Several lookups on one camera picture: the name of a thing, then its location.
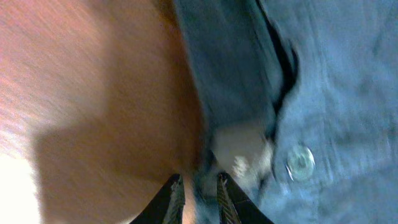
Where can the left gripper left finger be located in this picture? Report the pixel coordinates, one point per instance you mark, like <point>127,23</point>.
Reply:
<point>167,205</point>

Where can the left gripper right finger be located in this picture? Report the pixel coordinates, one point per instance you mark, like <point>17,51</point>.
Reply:
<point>235,207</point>

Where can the navy blue shorts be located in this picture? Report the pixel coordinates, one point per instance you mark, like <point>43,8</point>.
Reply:
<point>300,106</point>

